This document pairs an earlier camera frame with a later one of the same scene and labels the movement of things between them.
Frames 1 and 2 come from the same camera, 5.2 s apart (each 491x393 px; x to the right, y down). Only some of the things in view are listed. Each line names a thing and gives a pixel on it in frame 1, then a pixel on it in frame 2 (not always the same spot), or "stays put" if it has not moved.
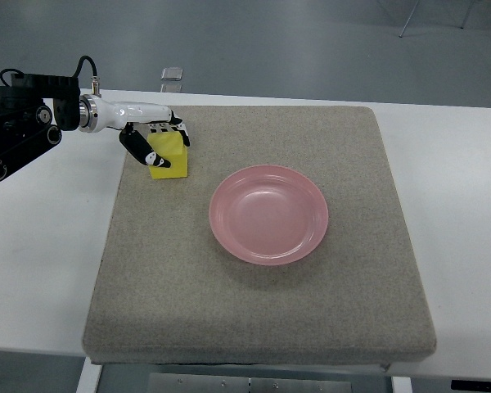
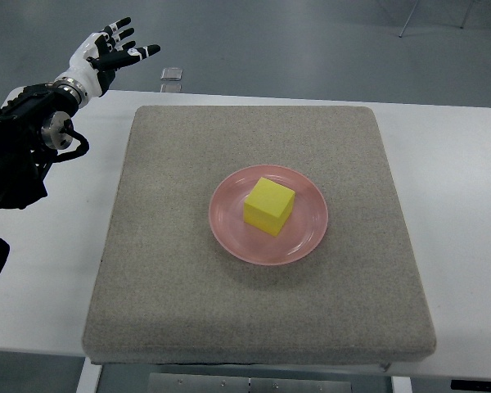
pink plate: (268, 214) stays put
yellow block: (171, 146) to (268, 205)
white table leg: (89, 377) stays put
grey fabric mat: (287, 242) stays put
